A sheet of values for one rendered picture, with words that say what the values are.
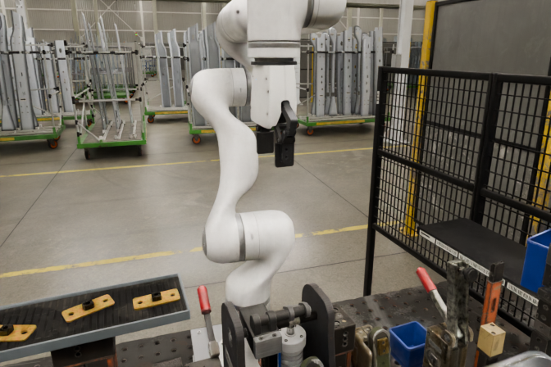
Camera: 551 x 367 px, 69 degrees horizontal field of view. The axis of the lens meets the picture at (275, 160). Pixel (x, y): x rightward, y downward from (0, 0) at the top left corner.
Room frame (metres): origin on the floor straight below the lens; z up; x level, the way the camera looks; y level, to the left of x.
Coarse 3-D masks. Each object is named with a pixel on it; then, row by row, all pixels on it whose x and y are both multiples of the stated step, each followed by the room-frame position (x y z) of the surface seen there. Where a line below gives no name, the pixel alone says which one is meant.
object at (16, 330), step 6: (6, 324) 0.57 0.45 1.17; (12, 324) 0.57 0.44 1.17; (0, 330) 0.56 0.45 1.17; (6, 330) 0.56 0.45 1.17; (12, 330) 0.57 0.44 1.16; (18, 330) 0.57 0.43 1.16; (24, 330) 0.57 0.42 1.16; (30, 330) 0.57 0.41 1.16; (0, 336) 0.56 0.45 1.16; (6, 336) 0.56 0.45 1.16; (12, 336) 0.56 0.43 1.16; (18, 336) 0.56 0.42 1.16; (24, 336) 0.56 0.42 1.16
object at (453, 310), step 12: (456, 264) 0.70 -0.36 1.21; (468, 264) 0.70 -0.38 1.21; (456, 276) 0.69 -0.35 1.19; (468, 276) 0.67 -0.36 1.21; (456, 288) 0.69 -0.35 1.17; (468, 288) 0.70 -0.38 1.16; (456, 300) 0.68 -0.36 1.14; (456, 312) 0.68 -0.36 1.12; (456, 324) 0.67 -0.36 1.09; (456, 336) 0.67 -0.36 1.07
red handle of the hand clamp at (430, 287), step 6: (420, 270) 0.79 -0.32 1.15; (420, 276) 0.78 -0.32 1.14; (426, 276) 0.78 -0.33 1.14; (426, 282) 0.77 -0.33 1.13; (432, 282) 0.77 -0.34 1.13; (426, 288) 0.76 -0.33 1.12; (432, 288) 0.75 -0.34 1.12; (432, 294) 0.75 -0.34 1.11; (438, 294) 0.75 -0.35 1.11; (432, 300) 0.75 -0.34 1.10; (438, 300) 0.74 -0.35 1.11; (438, 306) 0.73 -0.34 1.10; (444, 306) 0.73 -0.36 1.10; (444, 312) 0.72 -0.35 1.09; (444, 318) 0.71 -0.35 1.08; (462, 336) 0.68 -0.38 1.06
